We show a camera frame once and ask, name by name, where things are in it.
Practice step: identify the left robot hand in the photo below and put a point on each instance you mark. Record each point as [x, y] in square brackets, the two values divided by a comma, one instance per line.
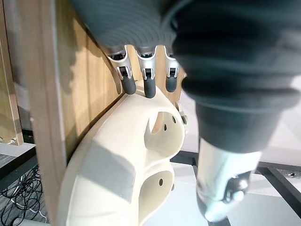
[223, 58]

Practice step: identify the cream yellow foam slipper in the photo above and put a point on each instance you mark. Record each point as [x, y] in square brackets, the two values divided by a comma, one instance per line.
[113, 141]

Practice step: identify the black frame wooden shoe rack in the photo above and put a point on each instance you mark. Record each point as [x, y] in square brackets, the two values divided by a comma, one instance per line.
[47, 70]

